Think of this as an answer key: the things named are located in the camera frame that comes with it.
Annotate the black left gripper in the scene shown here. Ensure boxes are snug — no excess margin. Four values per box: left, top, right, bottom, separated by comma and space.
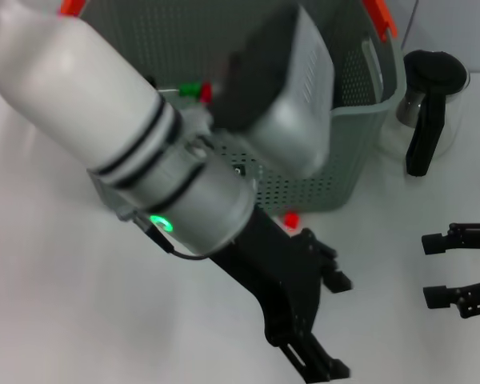
210, 207, 353, 384

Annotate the grey perforated plastic storage bin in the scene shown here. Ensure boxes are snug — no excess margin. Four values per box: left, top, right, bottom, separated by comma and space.
78, 0, 405, 215

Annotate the left arm cable with connector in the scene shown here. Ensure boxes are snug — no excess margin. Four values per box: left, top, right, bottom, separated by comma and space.
142, 218, 211, 261

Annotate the glass teapot with black handle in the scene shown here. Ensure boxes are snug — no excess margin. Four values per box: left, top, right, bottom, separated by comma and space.
378, 48, 472, 178

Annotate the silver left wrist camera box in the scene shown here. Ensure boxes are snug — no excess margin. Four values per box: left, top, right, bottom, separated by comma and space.
214, 3, 336, 179

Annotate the thin grey background cable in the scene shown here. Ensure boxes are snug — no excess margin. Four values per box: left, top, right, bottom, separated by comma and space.
401, 0, 420, 51

